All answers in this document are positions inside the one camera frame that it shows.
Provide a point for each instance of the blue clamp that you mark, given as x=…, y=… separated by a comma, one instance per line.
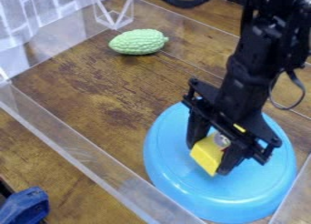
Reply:
x=25, y=207

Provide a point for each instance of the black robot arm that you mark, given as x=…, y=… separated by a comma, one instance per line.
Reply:
x=272, y=47

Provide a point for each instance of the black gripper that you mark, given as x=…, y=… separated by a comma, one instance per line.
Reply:
x=232, y=109

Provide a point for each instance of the yellow brick with label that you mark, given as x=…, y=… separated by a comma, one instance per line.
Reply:
x=208, y=150

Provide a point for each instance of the clear acrylic enclosure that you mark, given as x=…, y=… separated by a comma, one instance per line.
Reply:
x=78, y=104

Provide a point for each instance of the green knobbly toy vegetable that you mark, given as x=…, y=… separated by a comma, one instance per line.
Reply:
x=138, y=42

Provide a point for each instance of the blue round tray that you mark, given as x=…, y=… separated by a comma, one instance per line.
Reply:
x=233, y=199

